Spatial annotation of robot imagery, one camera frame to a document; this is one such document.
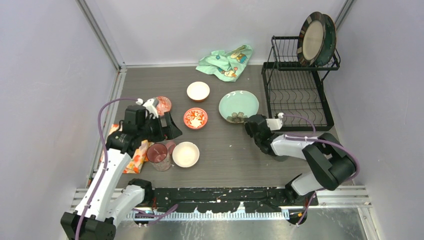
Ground black rimmed cream plate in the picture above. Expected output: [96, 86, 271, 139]
[296, 11, 326, 67]

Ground black wire dish rack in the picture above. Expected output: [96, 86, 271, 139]
[261, 36, 341, 132]

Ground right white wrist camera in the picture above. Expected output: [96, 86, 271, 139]
[266, 112, 285, 131]

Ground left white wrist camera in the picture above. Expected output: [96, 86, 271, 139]
[135, 97, 159, 119]

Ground pink glass mug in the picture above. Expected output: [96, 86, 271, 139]
[146, 140, 176, 172]

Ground mint green cartoon cloth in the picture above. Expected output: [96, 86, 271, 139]
[195, 44, 253, 82]

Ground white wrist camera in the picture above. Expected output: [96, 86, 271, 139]
[135, 97, 159, 119]
[266, 112, 285, 131]

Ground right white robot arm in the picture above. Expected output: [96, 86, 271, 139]
[244, 113, 360, 205]

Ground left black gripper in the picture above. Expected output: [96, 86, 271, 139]
[138, 111, 182, 143]

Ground dark blue floral plate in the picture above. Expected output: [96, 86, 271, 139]
[314, 14, 337, 67]

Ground white ceramic bowl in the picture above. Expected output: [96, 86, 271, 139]
[172, 141, 200, 168]

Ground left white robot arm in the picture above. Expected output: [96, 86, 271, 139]
[60, 105, 182, 240]

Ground orange coral pattern bowl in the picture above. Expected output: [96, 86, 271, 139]
[183, 107, 208, 130]

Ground white bowl orange outside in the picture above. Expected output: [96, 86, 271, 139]
[186, 81, 210, 102]

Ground mint green flower plate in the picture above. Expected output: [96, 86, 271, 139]
[218, 90, 259, 124]

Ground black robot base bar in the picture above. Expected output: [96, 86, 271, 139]
[137, 186, 313, 214]

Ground orange floral cloth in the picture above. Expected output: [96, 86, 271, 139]
[100, 124, 154, 175]

